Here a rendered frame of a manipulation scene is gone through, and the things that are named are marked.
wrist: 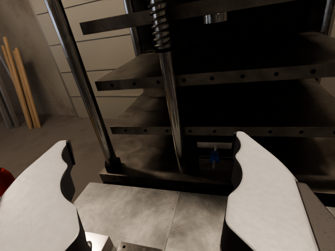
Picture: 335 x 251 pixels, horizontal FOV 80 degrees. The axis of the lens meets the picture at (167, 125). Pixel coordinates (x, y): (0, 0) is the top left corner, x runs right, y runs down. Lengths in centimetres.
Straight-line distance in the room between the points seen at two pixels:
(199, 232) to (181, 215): 10
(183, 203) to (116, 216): 29
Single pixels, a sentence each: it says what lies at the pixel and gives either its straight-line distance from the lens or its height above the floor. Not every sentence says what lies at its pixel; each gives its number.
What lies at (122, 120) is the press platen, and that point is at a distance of 114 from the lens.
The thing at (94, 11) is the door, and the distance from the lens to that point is 330.
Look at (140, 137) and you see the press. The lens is 145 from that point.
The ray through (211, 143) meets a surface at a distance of 98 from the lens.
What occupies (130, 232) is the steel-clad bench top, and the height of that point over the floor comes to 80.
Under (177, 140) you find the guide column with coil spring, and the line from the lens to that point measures 95.
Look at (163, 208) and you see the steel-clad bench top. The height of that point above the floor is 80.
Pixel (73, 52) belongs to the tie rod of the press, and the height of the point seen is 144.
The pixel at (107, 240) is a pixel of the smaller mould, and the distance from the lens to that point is 85.
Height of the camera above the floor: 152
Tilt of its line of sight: 29 degrees down
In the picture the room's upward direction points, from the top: 10 degrees counter-clockwise
